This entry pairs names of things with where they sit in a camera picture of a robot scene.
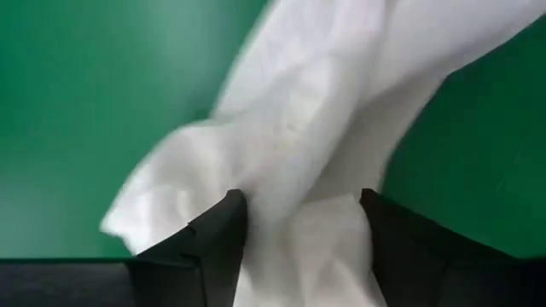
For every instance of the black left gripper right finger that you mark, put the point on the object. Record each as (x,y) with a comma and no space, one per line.
(418,264)

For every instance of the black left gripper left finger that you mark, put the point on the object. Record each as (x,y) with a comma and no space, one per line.
(205,256)

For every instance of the white plain towel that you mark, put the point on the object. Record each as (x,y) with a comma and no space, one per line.
(298,106)

